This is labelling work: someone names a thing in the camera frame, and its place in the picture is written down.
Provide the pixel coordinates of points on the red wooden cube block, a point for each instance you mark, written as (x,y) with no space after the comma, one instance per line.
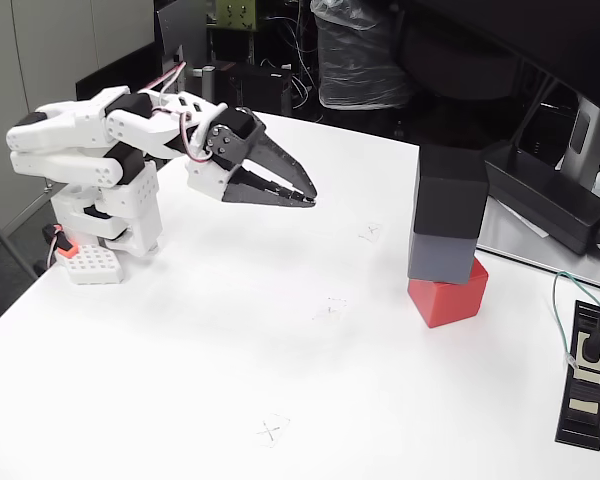
(445,305)

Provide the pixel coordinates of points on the clear tape X mark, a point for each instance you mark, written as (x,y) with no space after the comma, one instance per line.
(272,432)
(371,232)
(330,308)

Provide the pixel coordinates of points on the black power adapter brick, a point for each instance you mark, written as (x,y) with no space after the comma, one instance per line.
(545,197)

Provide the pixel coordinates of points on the black computer case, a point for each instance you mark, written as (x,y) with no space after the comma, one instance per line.
(252,90)

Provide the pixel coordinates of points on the plastic wrapped dark bin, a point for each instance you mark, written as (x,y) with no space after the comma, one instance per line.
(355,60)

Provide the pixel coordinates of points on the grey wooden cube block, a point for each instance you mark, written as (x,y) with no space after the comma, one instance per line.
(440,260)

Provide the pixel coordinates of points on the black wooden cube block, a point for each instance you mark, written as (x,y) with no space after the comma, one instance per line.
(450,195)

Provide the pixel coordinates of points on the black power strip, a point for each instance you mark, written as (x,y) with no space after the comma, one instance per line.
(582,400)

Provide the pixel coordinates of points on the black plug in strip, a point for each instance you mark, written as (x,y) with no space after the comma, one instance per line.
(591,345)

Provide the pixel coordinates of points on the silver metal post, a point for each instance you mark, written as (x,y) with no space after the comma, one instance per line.
(207,87)

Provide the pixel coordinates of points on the black monitor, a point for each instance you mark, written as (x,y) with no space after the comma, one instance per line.
(530,30)

